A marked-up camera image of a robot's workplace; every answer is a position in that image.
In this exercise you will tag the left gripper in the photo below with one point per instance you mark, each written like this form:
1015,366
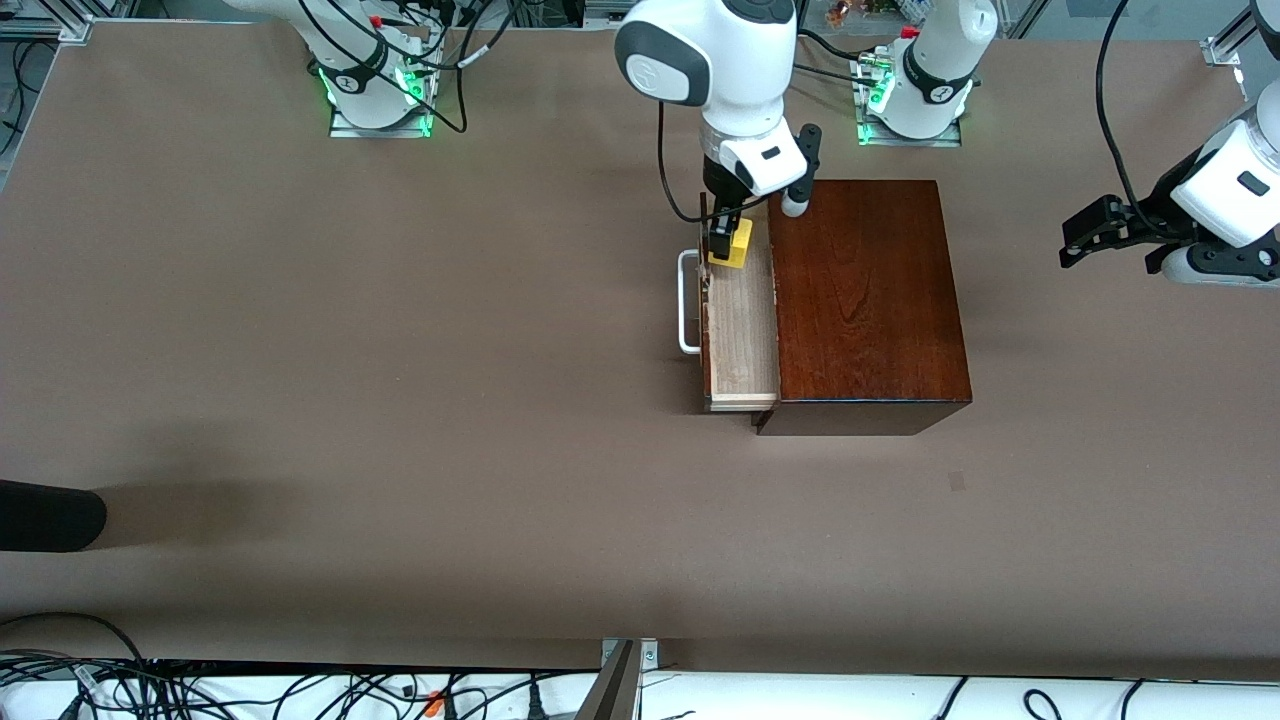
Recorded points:
1152,213

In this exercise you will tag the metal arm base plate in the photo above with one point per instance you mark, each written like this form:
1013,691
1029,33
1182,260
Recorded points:
345,128
950,138

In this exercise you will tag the dark brown wooden cabinet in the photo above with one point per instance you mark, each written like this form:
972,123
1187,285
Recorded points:
870,300

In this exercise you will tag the dark metal beam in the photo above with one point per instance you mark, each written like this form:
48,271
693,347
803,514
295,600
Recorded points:
612,690

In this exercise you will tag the black ribbed cylinder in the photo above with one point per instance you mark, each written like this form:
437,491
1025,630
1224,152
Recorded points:
50,515

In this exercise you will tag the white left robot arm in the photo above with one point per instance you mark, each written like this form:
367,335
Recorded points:
940,60

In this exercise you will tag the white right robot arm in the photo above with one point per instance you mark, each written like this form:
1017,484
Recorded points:
720,60

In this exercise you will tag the grey power strip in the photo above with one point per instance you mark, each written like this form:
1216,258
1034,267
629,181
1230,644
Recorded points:
605,10

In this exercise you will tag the grey metal bracket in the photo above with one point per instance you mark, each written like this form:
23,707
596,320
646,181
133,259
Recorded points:
648,652

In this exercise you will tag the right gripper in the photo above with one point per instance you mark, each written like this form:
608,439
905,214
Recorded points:
722,193

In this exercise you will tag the yellow cube block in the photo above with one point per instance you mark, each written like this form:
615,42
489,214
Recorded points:
744,240

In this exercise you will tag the light wood drawer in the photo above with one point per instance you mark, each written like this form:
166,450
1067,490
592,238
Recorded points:
745,320

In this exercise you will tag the aluminium frame profile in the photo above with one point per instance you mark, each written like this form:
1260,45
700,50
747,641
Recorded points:
1225,48
70,28

